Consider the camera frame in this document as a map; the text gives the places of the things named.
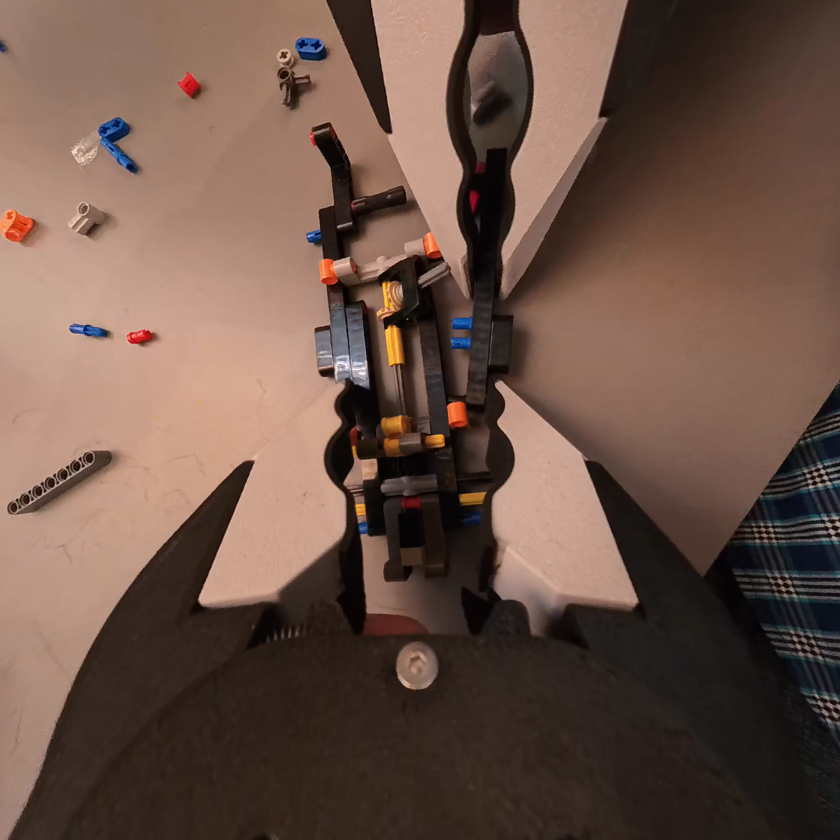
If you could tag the small clear plastic piece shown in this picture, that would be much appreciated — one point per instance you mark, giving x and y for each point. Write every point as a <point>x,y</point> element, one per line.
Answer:
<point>85,149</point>

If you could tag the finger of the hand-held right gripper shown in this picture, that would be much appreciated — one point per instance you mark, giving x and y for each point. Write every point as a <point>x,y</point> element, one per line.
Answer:
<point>420,98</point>
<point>564,85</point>

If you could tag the long grey lego beam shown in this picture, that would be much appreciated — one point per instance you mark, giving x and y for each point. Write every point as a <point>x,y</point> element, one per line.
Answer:
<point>59,482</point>

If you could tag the black lego chassis assembly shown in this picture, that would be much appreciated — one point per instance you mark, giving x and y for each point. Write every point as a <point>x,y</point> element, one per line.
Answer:
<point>341,341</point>

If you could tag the long blue lego pin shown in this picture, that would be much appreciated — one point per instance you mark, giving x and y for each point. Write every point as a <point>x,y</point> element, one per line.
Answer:
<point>119,155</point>

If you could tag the person's plaid shirt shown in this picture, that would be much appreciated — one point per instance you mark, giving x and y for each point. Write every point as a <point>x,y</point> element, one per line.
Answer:
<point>794,525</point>

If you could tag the blue lego liftarm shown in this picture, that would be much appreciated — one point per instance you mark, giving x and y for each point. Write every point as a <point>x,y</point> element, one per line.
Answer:
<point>310,48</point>
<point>114,128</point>

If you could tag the person's dark trousers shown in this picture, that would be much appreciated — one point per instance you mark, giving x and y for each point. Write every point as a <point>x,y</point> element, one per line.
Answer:
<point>768,643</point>

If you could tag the short blue lego pin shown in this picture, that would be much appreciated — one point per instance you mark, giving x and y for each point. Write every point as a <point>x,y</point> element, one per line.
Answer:
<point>88,330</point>

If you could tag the red lego bush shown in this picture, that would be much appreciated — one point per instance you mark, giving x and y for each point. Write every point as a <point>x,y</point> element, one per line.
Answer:
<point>188,85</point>

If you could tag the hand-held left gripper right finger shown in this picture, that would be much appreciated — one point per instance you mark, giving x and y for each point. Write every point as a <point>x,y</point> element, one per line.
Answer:
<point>558,525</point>

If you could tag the orange lego connector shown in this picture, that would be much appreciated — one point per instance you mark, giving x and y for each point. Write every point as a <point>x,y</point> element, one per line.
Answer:
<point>16,226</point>

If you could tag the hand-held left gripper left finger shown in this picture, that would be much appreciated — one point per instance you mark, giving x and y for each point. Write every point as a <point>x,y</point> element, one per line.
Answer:
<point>282,525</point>

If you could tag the red lego pin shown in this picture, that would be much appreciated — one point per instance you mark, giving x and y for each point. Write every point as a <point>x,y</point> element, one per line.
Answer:
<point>140,337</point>

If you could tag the light grey lego connector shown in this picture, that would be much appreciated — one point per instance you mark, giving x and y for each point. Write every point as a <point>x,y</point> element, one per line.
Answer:
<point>86,219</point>

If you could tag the dark grey lego connector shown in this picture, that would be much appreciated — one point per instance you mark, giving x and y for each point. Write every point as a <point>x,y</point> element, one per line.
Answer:
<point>292,85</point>

